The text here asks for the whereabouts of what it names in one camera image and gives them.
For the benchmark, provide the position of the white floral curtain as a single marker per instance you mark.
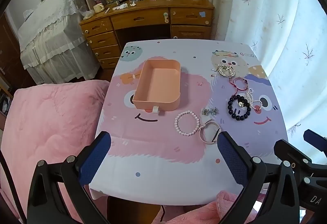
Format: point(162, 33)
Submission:
point(268, 9)

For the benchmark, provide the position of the clear plastic bag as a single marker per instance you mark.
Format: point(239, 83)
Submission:
point(87, 14)

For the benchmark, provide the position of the peach plastic tray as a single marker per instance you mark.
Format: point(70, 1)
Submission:
point(158, 80)

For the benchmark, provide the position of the black flashlight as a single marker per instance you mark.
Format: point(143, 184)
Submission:
point(123, 0)

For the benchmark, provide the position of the blue butterfly hair clip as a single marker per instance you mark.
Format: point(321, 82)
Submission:
point(204, 111)

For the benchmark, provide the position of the white lace cover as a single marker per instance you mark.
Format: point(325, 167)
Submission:
point(51, 29)

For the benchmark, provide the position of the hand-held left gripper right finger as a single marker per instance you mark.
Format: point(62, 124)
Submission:
point(231, 160)

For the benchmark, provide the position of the dark wooden cabinet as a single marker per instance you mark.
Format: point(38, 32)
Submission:
point(9, 55)

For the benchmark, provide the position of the white crumpled tube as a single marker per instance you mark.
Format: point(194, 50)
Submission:
point(120, 7)

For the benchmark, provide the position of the wooden desk with drawers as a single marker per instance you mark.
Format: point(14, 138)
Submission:
point(138, 18)

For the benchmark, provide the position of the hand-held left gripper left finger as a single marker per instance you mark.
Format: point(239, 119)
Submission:
point(94, 157)

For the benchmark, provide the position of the cream mug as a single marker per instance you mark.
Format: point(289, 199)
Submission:
point(98, 8)

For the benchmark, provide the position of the pale hanging drawer charm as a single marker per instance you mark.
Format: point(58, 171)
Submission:
point(166, 18)

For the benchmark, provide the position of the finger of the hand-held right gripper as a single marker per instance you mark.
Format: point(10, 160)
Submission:
point(293, 148)
point(315, 138)

